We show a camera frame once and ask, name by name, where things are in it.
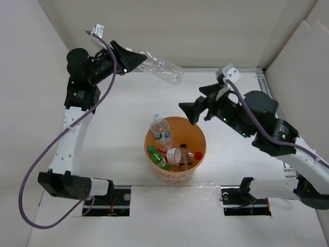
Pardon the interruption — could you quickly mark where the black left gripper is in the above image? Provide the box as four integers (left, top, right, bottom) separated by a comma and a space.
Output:
88, 40, 146, 85

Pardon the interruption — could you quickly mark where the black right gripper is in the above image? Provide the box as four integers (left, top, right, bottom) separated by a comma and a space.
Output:
179, 82, 253, 138

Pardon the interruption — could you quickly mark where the clear crushed unlabelled bottle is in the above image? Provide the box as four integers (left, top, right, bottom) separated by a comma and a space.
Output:
137, 51, 184, 85

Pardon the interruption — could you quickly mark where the clear bottle blue yellow label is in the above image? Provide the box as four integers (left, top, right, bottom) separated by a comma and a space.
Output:
150, 113, 172, 145

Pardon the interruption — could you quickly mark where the clear bottle black cap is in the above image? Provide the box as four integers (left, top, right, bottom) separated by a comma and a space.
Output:
179, 144, 194, 171

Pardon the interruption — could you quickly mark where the clear bottle red label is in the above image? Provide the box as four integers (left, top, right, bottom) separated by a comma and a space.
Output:
158, 148, 203, 164

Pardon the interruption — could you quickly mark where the green plastic soda bottle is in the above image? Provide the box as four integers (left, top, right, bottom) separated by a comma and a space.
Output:
148, 146, 171, 171

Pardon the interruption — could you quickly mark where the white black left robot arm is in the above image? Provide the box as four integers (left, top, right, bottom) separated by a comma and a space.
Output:
38, 41, 147, 204

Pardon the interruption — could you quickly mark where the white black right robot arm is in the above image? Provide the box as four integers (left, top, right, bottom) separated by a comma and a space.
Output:
179, 82, 328, 210

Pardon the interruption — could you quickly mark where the orange plastic bin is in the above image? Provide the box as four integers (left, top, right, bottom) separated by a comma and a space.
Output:
144, 116, 207, 184

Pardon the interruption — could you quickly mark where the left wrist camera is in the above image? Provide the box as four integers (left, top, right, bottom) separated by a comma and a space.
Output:
90, 24, 104, 44

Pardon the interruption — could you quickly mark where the side aluminium rail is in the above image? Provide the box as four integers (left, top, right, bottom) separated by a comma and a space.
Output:
256, 68, 299, 179

